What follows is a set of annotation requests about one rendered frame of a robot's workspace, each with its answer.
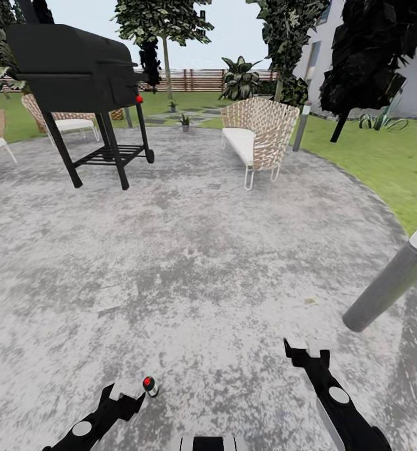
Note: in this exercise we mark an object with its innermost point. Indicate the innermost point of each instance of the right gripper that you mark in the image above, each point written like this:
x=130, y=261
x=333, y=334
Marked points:
x=300, y=358

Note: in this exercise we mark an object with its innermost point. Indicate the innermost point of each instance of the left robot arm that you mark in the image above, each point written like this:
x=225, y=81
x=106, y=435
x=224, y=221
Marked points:
x=119, y=402

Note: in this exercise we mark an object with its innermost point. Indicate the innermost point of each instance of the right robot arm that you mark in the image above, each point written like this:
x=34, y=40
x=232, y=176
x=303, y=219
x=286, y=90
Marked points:
x=347, y=428

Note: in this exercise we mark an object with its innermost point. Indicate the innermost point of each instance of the charcoal grill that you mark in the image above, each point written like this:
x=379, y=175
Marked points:
x=73, y=71

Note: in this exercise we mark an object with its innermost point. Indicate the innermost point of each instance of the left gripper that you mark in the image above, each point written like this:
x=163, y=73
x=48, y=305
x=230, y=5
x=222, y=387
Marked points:
x=122, y=408

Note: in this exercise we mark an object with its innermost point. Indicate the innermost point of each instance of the fixed window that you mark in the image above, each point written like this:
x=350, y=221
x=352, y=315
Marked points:
x=312, y=62

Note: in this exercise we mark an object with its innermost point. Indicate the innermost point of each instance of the insectifuge atomizer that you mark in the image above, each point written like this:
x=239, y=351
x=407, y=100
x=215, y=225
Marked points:
x=150, y=386

